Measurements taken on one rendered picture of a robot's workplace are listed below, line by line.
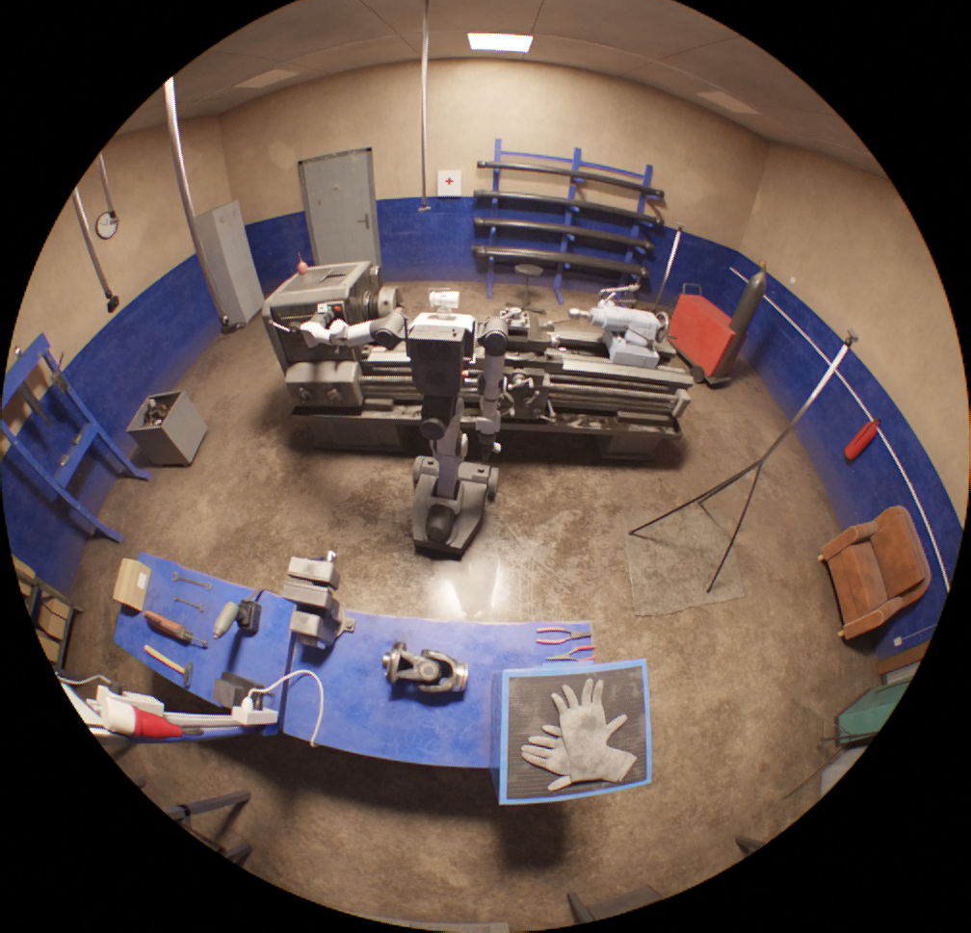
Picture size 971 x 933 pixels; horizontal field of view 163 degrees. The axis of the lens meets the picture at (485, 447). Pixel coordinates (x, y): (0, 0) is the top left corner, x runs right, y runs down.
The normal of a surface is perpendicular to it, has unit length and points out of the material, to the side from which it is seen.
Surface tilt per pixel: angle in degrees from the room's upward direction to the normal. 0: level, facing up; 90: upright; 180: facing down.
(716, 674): 0
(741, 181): 90
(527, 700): 0
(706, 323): 90
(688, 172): 90
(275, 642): 0
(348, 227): 90
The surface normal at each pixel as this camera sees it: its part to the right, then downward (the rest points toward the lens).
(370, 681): 0.04, -0.63
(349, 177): -0.03, 0.77
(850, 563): -1.00, -0.04
